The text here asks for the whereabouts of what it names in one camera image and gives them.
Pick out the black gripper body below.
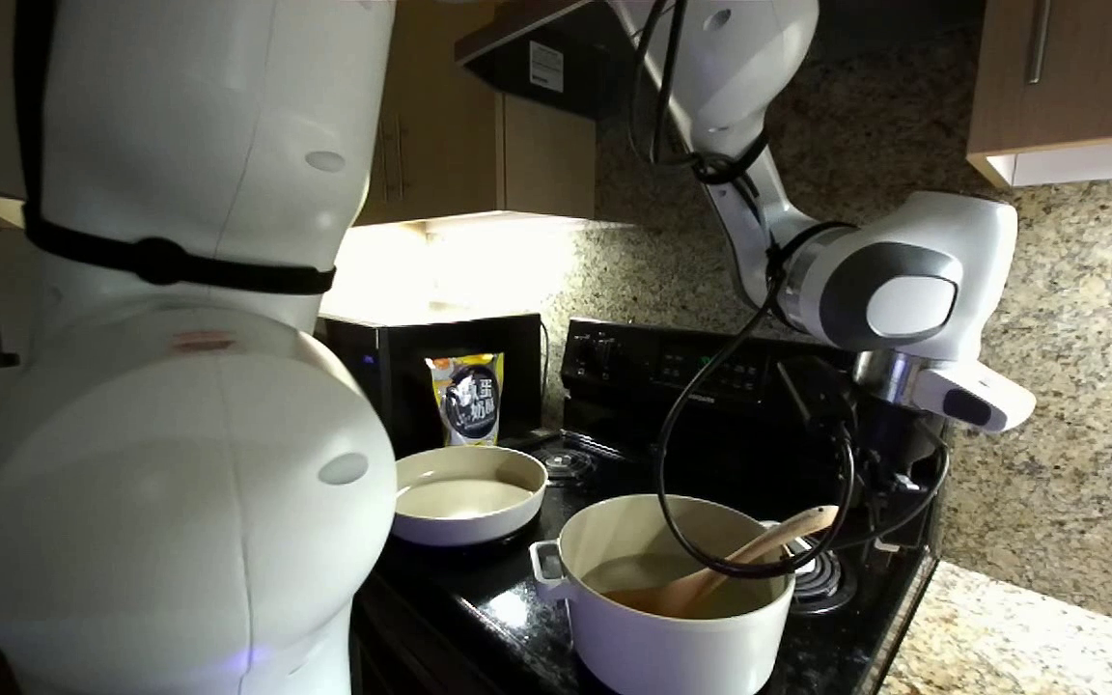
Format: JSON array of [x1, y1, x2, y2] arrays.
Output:
[[858, 396, 953, 516]]

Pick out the wooden spoon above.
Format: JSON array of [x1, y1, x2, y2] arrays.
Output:
[[603, 501, 840, 619]]

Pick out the coil burner beside pot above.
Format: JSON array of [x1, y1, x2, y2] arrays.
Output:
[[783, 536, 859, 619]]

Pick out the white pot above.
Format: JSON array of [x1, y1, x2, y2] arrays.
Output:
[[523, 491, 801, 695]]

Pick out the black electric stove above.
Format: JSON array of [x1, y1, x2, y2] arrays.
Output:
[[356, 316, 958, 695]]

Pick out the white shallow pan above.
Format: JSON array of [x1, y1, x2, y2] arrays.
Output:
[[395, 441, 552, 553]]

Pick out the yellow snack bag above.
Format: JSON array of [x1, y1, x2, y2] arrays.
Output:
[[419, 347, 508, 451]]

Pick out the black microwave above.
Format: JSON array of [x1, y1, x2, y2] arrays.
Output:
[[315, 310, 548, 454]]

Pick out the wood wall cabinet with handles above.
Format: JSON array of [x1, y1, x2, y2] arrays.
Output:
[[965, 0, 1112, 191]]

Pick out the metal cabinet handle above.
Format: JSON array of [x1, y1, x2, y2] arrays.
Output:
[[1028, 0, 1059, 87]]

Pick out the plain wood wall cabinet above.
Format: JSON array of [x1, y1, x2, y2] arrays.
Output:
[[357, 0, 603, 226]]

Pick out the black strap on arm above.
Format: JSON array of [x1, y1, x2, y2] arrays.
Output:
[[12, 0, 341, 299]]

